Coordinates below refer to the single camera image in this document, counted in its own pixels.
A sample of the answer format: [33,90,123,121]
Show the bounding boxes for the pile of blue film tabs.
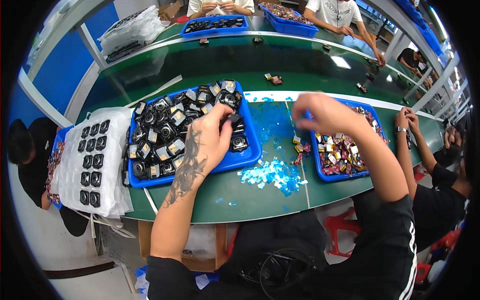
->
[237,157,309,197]

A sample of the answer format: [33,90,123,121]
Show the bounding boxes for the black cable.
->
[239,248,320,300]

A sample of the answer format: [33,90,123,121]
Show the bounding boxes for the blue tray of colourful parts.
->
[45,125,74,210]
[305,98,389,183]

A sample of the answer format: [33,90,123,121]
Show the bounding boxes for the red plastic stool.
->
[324,207,361,258]
[415,228,463,283]

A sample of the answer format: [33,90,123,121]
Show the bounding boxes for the person's right hand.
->
[292,92,363,137]

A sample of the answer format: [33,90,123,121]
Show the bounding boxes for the heap of black camera modules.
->
[128,79,249,180]

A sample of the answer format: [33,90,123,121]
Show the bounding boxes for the small cluster of colourful parts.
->
[292,134,312,166]

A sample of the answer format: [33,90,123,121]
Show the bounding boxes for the person's body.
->
[145,193,418,300]

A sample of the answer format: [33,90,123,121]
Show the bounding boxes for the person's left hand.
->
[185,103,235,178]

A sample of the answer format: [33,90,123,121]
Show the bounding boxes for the single black camera module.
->
[222,113,245,130]

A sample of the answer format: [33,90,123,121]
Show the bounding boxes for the scattered blue film pieces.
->
[250,97,295,152]

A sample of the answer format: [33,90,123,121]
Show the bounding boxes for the blue tray of black modules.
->
[179,14,250,38]

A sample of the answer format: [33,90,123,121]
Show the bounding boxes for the blue bin of colourful parts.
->
[258,2,320,38]

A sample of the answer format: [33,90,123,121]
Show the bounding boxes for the open cardboard box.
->
[137,220,229,273]

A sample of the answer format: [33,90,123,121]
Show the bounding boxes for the white metal frame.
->
[18,0,115,129]

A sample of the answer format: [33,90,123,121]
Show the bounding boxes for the heap of colourful small parts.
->
[314,106,389,176]

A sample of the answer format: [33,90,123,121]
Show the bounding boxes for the stack of white blister trays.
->
[57,107,134,219]
[98,5,166,63]

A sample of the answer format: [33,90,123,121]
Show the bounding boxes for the large blue plastic tray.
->
[127,80,263,189]

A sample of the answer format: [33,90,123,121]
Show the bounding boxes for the row of blue bins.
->
[393,0,445,58]

